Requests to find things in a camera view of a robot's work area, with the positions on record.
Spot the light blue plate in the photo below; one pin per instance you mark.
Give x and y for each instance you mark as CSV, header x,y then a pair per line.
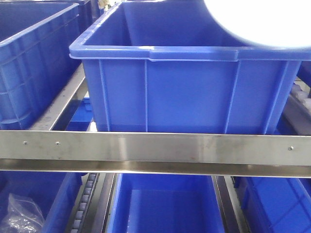
x,y
270,23

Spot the blue upper crate centre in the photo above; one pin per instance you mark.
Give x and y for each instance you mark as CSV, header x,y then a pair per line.
x,y
167,66

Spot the blue crate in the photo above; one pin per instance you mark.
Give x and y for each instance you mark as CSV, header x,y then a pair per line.
x,y
53,192
34,58
167,66
275,205
163,203

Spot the blue lower crate centre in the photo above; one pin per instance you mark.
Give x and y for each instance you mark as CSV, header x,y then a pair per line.
x,y
163,203

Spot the roller track strip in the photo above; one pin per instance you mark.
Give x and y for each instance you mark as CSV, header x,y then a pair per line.
x,y
84,202

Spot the blue lower crate left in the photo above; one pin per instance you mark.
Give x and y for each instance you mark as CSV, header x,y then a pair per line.
x,y
53,192

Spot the blue upper crate left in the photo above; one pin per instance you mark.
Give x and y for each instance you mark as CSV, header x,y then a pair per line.
x,y
34,58

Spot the blue lower crate right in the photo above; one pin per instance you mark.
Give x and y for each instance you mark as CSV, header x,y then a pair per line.
x,y
275,205

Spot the clear plastic bag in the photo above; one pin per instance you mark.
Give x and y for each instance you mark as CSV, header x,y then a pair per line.
x,y
23,216

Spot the upper steel shelf rail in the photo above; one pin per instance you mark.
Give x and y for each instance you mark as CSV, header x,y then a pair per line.
x,y
172,153

